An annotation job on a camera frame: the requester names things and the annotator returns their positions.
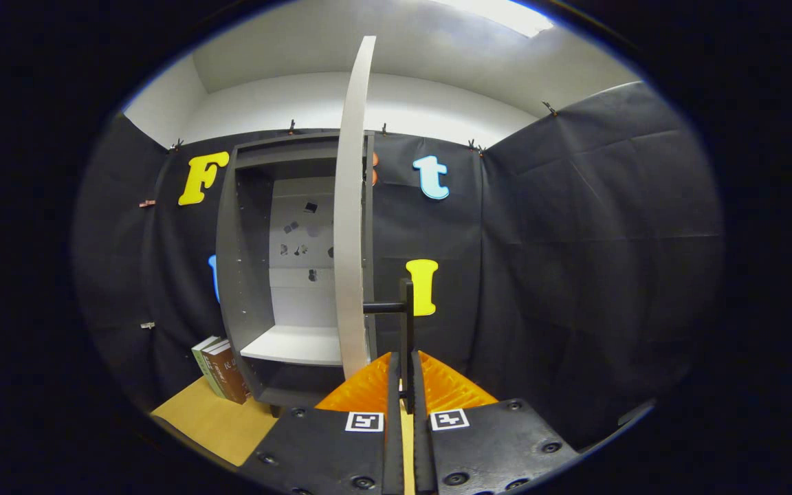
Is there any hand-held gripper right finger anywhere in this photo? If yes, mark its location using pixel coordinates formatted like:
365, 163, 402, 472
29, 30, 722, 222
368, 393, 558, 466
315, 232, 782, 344
410, 351, 582, 495

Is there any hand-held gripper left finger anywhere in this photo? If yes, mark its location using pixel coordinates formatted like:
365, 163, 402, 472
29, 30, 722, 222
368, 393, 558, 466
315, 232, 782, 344
238, 352, 405, 495

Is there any black door handle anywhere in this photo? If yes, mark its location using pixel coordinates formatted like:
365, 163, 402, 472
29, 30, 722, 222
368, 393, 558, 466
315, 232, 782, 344
363, 278, 416, 413

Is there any beige cabinet door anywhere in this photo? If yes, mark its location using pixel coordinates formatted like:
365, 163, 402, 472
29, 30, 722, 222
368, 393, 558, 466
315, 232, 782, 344
333, 36, 377, 381

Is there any white cabinet shelf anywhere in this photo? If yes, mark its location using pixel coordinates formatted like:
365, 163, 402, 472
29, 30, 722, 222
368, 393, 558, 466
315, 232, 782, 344
240, 324, 343, 366

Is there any brown spine book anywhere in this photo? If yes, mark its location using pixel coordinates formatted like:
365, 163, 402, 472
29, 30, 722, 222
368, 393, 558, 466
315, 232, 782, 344
212, 342, 251, 405
201, 339, 239, 403

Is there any black backdrop cloth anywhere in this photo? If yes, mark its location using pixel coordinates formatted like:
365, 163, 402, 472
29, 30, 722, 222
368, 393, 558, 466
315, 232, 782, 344
71, 81, 723, 451

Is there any dark grey cabinet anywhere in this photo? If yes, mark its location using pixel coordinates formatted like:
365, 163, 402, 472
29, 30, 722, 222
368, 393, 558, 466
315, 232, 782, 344
216, 131, 377, 417

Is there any long ceiling light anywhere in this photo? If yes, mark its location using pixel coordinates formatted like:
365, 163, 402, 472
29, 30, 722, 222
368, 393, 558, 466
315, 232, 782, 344
437, 0, 555, 39

